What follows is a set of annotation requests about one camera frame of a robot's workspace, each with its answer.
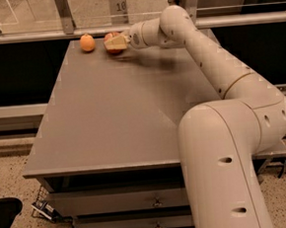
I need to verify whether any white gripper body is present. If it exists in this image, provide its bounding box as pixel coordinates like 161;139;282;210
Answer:
129;22;148;49

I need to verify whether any red apple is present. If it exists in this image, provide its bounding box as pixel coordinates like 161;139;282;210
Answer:
104;32;122;54

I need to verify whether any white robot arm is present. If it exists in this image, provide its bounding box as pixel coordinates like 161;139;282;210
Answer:
105;5;286;228

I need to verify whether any orange fruit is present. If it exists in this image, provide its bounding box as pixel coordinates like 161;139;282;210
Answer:
80;35;96;52

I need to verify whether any grey numbered pillar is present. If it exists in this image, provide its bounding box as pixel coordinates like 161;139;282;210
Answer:
108;0;129;25

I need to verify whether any grey drawer cabinet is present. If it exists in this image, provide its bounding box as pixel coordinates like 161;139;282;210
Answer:
12;23;286;228

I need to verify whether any metal window railing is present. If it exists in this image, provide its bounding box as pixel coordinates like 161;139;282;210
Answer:
0;0;286;44

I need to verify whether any black chair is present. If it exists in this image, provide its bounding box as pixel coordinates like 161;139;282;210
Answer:
0;196;23;228

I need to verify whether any wire basket on floor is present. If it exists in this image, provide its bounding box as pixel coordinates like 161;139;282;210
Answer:
32;187;57;221

